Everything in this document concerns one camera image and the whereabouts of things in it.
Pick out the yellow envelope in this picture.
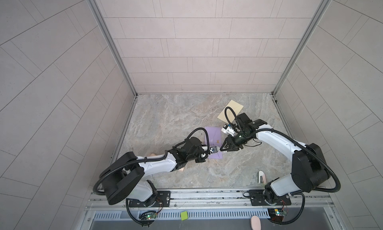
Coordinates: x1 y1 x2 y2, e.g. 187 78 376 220
217 100 243 123

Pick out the white pink stapler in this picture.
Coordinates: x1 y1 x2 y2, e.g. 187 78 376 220
258 171 267 185

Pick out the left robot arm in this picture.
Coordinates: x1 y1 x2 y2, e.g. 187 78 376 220
93 137 214 207

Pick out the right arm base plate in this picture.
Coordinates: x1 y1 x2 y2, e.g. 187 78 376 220
243 190 291 206

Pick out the purple paper sheet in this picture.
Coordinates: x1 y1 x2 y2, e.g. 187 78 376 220
205 126 223 159

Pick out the right circuit board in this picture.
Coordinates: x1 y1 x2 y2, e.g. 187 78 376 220
267 208 288 223

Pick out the left circuit board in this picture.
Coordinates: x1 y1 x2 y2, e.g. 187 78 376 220
139 211 158 221

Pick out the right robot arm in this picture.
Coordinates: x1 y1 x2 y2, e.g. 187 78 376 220
220 113 341 204

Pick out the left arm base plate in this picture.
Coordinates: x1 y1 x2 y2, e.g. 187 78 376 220
128 191 171 208

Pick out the beige wooden rolling pin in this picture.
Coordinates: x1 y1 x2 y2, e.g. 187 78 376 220
140 152 187 175

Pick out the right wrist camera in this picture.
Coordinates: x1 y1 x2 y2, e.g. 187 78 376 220
221 124 236 136

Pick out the pink oval eraser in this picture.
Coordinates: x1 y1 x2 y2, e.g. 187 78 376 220
250 216 261 230

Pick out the aluminium rail frame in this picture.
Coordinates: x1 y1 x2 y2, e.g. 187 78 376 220
85 186 334 212

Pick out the green sticky note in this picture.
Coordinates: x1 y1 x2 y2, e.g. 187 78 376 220
180 211 189 221

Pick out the circuit board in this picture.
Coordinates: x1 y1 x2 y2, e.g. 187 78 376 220
267 208 288 223
139 211 158 221

